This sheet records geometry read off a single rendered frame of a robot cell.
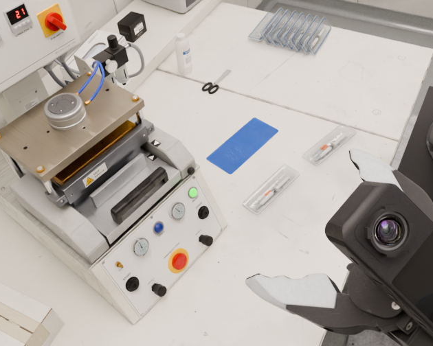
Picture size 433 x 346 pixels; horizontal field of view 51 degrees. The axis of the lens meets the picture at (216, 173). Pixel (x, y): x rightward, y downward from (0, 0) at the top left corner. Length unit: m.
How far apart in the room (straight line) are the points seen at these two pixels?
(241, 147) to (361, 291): 1.06
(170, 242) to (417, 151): 0.63
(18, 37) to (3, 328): 0.60
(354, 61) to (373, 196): 1.46
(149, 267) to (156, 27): 1.05
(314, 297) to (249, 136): 1.07
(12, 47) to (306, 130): 0.84
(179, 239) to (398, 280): 0.85
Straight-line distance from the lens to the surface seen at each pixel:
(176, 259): 1.09
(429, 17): 3.33
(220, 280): 1.12
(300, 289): 0.37
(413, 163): 1.20
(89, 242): 0.96
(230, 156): 1.34
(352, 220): 0.26
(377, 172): 0.39
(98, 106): 1.01
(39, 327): 1.07
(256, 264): 1.13
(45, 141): 0.98
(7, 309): 1.11
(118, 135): 1.01
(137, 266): 1.04
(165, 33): 1.79
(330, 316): 0.35
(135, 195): 0.95
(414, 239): 0.28
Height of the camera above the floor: 1.74
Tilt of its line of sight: 50 degrees down
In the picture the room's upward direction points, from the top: 5 degrees counter-clockwise
